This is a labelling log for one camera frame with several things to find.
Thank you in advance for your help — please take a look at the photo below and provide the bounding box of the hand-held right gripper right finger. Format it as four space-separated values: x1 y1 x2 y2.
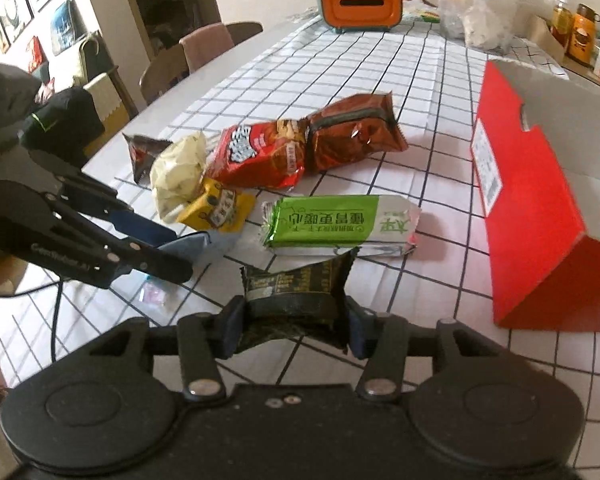
345 297 496 401

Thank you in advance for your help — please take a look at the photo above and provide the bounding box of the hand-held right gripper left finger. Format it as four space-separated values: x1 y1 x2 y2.
96 297 246 403

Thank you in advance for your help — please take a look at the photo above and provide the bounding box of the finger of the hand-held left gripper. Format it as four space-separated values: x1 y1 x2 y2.
27 147 181 248
47 195 194 287

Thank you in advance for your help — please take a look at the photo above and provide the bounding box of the black snack packet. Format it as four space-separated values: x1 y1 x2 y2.
237 249 358 351

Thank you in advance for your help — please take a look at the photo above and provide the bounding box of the cream snack bag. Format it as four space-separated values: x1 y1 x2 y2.
149 131 208 223

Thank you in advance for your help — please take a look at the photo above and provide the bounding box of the yellow snack packet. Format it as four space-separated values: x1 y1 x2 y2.
176 177 257 233

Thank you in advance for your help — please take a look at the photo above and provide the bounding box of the green snack packet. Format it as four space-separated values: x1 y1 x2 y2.
260 194 423 259

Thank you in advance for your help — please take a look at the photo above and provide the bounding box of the brown foil snack bag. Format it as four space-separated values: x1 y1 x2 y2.
305 92 410 173

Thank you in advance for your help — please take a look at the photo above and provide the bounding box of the red cardboard box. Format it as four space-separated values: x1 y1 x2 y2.
470 59 600 333

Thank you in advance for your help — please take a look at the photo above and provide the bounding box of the small pink wrapper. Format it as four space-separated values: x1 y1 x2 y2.
139 285 167 306

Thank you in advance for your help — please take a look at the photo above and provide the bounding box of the small dark foil packet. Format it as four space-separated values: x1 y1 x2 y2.
122 132 168 183

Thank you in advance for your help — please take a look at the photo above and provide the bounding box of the black jacket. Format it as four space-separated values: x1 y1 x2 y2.
22 87 104 161

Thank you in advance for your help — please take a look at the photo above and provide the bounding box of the cream zigzag cloth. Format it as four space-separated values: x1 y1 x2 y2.
82 72 131 133

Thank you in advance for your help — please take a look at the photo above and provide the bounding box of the red snack bag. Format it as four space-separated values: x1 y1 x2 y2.
205 119 311 191

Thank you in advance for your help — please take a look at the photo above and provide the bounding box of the green sofa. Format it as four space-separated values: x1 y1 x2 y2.
72 30 131 126

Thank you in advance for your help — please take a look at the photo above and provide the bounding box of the pink cloth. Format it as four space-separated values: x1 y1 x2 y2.
180 24 233 73

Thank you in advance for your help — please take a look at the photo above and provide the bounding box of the blue poster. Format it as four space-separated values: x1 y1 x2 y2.
50 0 88 56

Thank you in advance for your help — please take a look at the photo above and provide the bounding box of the dark wooden chair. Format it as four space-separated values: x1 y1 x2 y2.
225 21 264 46

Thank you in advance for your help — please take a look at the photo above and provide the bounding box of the white checked tablecloth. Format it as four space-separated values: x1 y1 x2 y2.
0 7 600 411

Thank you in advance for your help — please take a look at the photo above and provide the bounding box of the orange tissue box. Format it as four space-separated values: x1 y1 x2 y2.
318 0 405 36

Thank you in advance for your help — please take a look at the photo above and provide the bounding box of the stack of flat packets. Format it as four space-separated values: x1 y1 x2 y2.
405 7 441 23

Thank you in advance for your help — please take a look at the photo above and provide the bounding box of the clear plastic bag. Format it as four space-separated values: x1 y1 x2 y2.
435 0 518 53

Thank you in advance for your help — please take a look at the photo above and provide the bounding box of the brown cardboard box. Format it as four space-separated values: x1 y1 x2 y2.
527 12 571 63

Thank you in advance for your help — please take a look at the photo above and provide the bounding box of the amber glass jar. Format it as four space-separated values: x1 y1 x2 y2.
547 0 573 46

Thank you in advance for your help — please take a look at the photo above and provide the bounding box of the orange bottle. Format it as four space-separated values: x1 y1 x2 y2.
567 4 600 63

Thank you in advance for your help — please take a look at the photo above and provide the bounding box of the black cable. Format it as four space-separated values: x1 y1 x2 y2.
49 280 70 363

